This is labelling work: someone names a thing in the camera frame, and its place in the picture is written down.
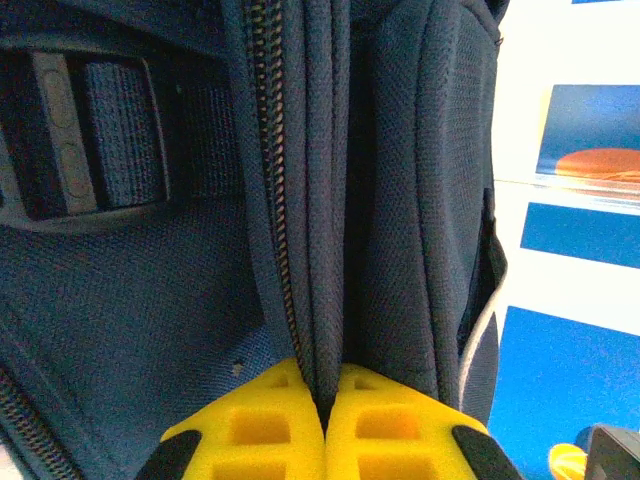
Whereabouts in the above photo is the narrow blue wall poster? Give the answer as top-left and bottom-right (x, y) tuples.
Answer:
(519, 202), (640, 270)

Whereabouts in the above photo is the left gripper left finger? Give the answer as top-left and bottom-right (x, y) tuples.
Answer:
(133, 357), (327, 480)

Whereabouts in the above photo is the navy blue backpack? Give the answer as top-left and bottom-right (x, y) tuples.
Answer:
(0, 0), (509, 480)

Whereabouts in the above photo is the aluminium frame post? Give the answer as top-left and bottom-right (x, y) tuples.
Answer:
(494, 177), (640, 209)

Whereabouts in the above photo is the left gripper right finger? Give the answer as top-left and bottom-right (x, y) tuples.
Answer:
(324, 362), (524, 480)

